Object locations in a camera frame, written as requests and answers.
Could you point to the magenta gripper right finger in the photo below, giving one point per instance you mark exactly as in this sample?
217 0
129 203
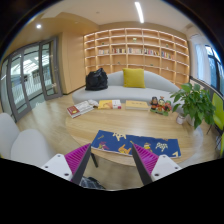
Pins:
145 161

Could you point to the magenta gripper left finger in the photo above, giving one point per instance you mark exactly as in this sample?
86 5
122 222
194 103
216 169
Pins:
77 161

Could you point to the blue patterned towel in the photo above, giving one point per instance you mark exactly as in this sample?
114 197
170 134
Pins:
122 144

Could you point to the round wooden table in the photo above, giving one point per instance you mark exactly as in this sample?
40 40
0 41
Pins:
136 122

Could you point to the white armchair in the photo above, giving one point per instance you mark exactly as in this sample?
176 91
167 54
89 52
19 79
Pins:
28 146

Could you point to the colourful figurine toys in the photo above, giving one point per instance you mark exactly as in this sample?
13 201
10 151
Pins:
160 106

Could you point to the yellow book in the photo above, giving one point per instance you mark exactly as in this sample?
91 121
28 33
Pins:
137 105

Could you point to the orange picture book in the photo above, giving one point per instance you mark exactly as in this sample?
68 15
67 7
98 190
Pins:
109 104

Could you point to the grey curved sofa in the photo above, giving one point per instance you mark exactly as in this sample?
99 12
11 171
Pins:
155 86

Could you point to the green potted plant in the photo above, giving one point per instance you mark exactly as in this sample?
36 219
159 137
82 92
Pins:
195 103

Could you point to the black backpack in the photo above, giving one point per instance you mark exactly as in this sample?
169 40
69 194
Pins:
96 80

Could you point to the yellow cushion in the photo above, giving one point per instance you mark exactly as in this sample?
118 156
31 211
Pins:
133 78

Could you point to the glass double door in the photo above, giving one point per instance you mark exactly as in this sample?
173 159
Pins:
28 77

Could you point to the wooden wall bookshelf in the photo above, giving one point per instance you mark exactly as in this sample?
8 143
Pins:
156 51

